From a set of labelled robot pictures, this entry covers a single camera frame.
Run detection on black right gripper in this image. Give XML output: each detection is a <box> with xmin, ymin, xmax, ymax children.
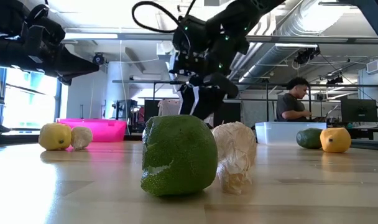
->
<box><xmin>169</xmin><ymin>26</ymin><xmax>251</xmax><ymax>121</ymax></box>

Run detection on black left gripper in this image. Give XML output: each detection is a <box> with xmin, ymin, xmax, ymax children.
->
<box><xmin>0</xmin><ymin>39</ymin><xmax>100</xmax><ymax>86</ymax></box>

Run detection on white garlic bulb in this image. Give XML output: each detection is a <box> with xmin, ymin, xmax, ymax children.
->
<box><xmin>70</xmin><ymin>126</ymin><xmax>94</xmax><ymax>151</ymax></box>
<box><xmin>211</xmin><ymin>121</ymin><xmax>257</xmax><ymax>195</ymax></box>

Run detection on yellow lemon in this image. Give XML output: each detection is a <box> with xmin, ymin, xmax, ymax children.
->
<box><xmin>320</xmin><ymin>127</ymin><xmax>352</xmax><ymax>154</ymax></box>
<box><xmin>38</xmin><ymin>123</ymin><xmax>73</xmax><ymax>151</ymax></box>

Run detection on white hanging cloth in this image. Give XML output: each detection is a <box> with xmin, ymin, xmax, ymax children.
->
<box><xmin>157</xmin><ymin>99</ymin><xmax>182</xmax><ymax>117</ymax></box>

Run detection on fluorescent ceiling lamp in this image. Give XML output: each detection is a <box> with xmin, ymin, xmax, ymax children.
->
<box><xmin>64</xmin><ymin>32</ymin><xmax>119</xmax><ymax>40</ymax></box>

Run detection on black panel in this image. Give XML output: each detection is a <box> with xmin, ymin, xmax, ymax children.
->
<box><xmin>213</xmin><ymin>101</ymin><xmax>242</xmax><ymax>128</ymax></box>

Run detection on black metal background rig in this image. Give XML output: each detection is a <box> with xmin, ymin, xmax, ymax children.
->
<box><xmin>112</xmin><ymin>79</ymin><xmax>378</xmax><ymax>125</ymax></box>

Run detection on black background machine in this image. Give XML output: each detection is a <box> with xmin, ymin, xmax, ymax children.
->
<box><xmin>111</xmin><ymin>99</ymin><xmax>139</xmax><ymax>133</ymax></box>

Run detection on pink plastic basket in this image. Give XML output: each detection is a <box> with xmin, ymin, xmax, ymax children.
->
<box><xmin>56</xmin><ymin>118</ymin><xmax>128</xmax><ymax>143</ymax></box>

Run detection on clear plastic bin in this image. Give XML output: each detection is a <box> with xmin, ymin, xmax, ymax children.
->
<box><xmin>255</xmin><ymin>121</ymin><xmax>328</xmax><ymax>146</ymax></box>

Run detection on person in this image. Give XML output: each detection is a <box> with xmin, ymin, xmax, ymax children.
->
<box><xmin>275</xmin><ymin>77</ymin><xmax>314</xmax><ymax>123</ymax></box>

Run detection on black computer monitor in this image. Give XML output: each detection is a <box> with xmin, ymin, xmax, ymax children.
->
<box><xmin>340</xmin><ymin>98</ymin><xmax>378</xmax><ymax>123</ymax></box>

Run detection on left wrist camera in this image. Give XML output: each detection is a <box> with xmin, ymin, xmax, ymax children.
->
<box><xmin>22</xmin><ymin>12</ymin><xmax>66</xmax><ymax>48</ymax></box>

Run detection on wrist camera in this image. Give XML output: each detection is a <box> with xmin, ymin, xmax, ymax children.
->
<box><xmin>172</xmin><ymin>14</ymin><xmax>210</xmax><ymax>54</ymax></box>
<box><xmin>22</xmin><ymin>12</ymin><xmax>66</xmax><ymax>48</ymax></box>

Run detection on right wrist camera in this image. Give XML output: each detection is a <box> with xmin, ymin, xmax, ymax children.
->
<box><xmin>172</xmin><ymin>14</ymin><xmax>210</xmax><ymax>54</ymax></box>

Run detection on silver ventilation duct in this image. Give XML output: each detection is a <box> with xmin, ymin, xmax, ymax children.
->
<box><xmin>228</xmin><ymin>0</ymin><xmax>342</xmax><ymax>91</ymax></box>

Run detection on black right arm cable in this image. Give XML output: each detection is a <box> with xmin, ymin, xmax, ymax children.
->
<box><xmin>131</xmin><ymin>0</ymin><xmax>193</xmax><ymax>34</ymax></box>

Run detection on black ceiling camera cluster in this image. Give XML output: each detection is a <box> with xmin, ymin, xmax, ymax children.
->
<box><xmin>293</xmin><ymin>46</ymin><xmax>321</xmax><ymax>65</ymax></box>

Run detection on white wall unit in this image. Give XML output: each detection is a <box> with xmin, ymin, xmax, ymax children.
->
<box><xmin>366</xmin><ymin>58</ymin><xmax>378</xmax><ymax>75</ymax></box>

